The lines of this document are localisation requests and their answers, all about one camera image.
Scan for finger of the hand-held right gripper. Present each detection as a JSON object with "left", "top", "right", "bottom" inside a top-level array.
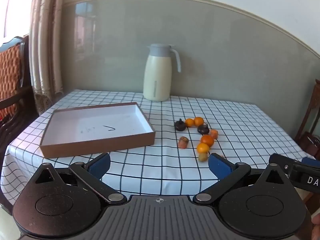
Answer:
[
  {"left": 269, "top": 153, "right": 304, "bottom": 180},
  {"left": 301, "top": 157, "right": 320, "bottom": 168}
]

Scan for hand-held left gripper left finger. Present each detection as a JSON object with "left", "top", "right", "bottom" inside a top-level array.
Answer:
[{"left": 33, "top": 152, "right": 128, "bottom": 204}]

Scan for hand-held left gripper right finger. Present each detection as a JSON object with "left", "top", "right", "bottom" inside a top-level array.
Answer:
[{"left": 192, "top": 152, "right": 289, "bottom": 203}]

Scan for brown cardboard box tray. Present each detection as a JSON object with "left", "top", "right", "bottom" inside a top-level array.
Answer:
[{"left": 40, "top": 102, "right": 156, "bottom": 159}]

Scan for person's right hand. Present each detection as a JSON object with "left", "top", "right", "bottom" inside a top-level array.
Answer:
[{"left": 311, "top": 214, "right": 320, "bottom": 240}]

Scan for dark wooden chair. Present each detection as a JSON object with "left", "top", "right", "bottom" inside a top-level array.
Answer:
[{"left": 294, "top": 79, "right": 320, "bottom": 159}]

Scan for white black checkered tablecloth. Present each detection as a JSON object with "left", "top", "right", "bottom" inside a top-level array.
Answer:
[{"left": 0, "top": 89, "right": 316, "bottom": 207}]

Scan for cream thermos jug grey lid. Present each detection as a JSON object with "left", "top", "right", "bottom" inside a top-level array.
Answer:
[{"left": 143, "top": 43, "right": 181, "bottom": 102}]

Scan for wooden chair orange cushion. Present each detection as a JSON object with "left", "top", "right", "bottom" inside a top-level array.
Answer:
[{"left": 0, "top": 35, "right": 34, "bottom": 208}]

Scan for beige embroidered curtain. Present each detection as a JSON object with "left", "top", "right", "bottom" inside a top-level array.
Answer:
[{"left": 29, "top": 0, "right": 64, "bottom": 116}]

